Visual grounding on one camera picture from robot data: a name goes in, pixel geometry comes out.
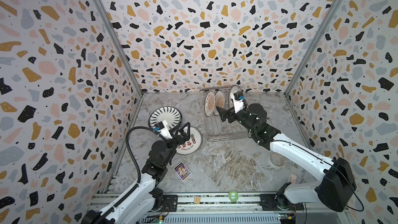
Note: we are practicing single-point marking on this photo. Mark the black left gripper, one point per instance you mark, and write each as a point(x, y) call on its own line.
point(179, 141)

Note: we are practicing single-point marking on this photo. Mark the white plate orange sunburst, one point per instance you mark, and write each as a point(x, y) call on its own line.
point(209, 104)

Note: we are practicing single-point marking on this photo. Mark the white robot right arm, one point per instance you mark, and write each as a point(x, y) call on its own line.
point(334, 185)

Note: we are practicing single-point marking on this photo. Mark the white plate black stripes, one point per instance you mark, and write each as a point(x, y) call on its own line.
point(171, 115)

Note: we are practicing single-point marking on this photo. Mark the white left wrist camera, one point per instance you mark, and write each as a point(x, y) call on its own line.
point(162, 129)

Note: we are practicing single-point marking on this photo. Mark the green tape roll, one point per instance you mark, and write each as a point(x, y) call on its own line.
point(233, 196)

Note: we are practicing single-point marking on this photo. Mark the small wooden block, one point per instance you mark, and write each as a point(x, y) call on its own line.
point(197, 200)

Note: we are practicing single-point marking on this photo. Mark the purple playing card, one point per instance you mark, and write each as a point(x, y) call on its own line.
point(182, 171)

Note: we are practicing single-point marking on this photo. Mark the white plate red characters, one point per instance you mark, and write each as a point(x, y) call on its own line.
point(193, 144)

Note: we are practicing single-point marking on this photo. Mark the metal wire dish rack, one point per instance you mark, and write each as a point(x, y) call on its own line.
point(218, 131)

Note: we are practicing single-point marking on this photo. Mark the clear tape roll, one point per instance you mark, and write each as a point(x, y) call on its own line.
point(277, 160)

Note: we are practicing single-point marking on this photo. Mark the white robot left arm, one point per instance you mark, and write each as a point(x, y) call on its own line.
point(143, 195)

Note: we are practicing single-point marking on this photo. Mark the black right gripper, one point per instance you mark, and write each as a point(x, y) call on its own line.
point(231, 113)

